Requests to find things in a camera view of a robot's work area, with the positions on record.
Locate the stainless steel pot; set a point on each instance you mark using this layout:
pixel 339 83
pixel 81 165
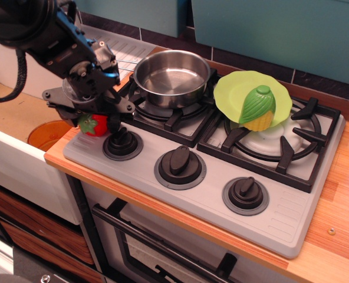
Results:
pixel 170 79

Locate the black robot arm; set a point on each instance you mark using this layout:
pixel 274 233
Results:
pixel 46 31

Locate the left teal cabinet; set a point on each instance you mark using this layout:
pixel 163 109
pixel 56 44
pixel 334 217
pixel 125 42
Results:
pixel 163 17

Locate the left black stove knob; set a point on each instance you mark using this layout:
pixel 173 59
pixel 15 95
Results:
pixel 122 145

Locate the black stove knob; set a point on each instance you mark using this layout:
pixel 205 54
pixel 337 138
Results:
pixel 180 169
pixel 245 196
pixel 122 145

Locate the red toy strawberry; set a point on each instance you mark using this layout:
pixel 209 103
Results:
pixel 93 124

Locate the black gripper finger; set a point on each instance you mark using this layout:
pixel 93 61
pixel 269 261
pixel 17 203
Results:
pixel 69 115
pixel 114 124

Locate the toy corncob with green husk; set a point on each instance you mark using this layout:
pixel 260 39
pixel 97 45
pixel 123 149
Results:
pixel 258 109

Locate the right black stove knob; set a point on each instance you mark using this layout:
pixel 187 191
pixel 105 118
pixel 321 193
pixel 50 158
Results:
pixel 245 196

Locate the toy oven door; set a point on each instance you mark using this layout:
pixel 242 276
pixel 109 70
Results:
pixel 152 249

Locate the right black burner grate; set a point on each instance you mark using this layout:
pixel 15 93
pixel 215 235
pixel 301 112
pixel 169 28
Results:
pixel 297 152

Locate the left black burner grate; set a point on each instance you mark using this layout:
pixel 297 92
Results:
pixel 181 125

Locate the black burner grate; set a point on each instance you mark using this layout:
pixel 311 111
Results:
pixel 297 152
pixel 181 125

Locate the wood grain drawer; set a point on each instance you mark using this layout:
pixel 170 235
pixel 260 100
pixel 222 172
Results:
pixel 48 237

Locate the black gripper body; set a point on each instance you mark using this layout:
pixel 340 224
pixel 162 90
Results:
pixel 89 86

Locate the middle black stove knob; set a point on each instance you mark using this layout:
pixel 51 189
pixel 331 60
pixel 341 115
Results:
pixel 180 169

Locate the light green plastic plate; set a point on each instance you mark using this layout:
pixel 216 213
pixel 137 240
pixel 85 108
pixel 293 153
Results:
pixel 232 89

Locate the grey toy stove top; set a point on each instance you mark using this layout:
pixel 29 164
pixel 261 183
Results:
pixel 281 227

